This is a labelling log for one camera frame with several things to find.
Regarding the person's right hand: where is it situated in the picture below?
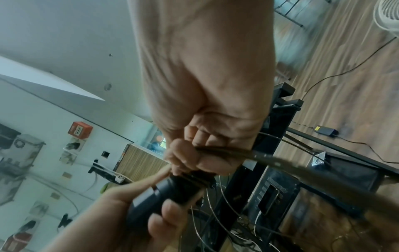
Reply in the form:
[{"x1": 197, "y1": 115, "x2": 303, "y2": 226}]
[{"x1": 127, "y1": 0, "x2": 278, "y2": 176}]

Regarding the blue black power adapter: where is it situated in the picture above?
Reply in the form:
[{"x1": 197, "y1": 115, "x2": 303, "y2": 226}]
[{"x1": 313, "y1": 125, "x2": 340, "y2": 137}]

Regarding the person's left hand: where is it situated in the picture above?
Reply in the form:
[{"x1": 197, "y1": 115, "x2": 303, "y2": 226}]
[{"x1": 40, "y1": 163, "x2": 207, "y2": 252}]

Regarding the white folding table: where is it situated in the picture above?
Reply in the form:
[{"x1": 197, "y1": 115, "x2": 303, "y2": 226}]
[{"x1": 273, "y1": 0, "x2": 333, "y2": 28}]

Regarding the black jump rope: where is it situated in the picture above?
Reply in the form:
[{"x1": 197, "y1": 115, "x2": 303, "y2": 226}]
[{"x1": 126, "y1": 131, "x2": 399, "y2": 249}]

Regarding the white socket with plug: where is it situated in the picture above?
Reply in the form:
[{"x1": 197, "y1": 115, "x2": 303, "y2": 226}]
[{"x1": 63, "y1": 140, "x2": 84, "y2": 152}]

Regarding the black glossy low table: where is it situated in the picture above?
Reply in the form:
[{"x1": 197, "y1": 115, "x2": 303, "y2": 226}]
[{"x1": 214, "y1": 82, "x2": 399, "y2": 252}]

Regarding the white floor fan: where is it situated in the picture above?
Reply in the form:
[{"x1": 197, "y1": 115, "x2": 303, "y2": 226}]
[{"x1": 373, "y1": 0, "x2": 399, "y2": 38}]

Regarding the red alarm box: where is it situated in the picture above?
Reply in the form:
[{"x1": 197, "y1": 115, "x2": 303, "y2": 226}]
[{"x1": 67, "y1": 121, "x2": 94, "y2": 139}]

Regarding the crumpled white wrapper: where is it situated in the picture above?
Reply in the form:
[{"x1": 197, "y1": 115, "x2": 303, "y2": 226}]
[{"x1": 311, "y1": 151, "x2": 328, "y2": 168}]

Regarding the black floor cable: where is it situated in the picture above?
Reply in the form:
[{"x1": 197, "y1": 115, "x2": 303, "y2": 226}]
[{"x1": 302, "y1": 37, "x2": 398, "y2": 99}]

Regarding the white wall cable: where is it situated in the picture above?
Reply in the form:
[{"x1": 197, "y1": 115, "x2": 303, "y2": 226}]
[{"x1": 82, "y1": 172, "x2": 132, "y2": 195}]

